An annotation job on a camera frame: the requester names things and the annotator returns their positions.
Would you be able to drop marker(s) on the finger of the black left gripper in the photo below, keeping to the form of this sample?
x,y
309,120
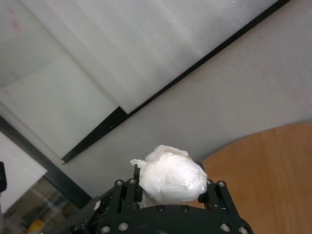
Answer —
x,y
2,176

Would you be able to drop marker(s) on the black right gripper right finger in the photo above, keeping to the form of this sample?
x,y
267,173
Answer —
x,y
219,197

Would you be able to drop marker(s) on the black wall rail strip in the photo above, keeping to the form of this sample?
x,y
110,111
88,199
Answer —
x,y
195,69

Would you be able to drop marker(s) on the dark partition frame post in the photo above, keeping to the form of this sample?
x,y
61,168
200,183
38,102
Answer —
x,y
48,168

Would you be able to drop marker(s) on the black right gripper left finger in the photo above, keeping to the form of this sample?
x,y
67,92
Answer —
x,y
128,195

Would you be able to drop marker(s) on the white sandbag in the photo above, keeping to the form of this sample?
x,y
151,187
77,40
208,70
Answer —
x,y
170,178

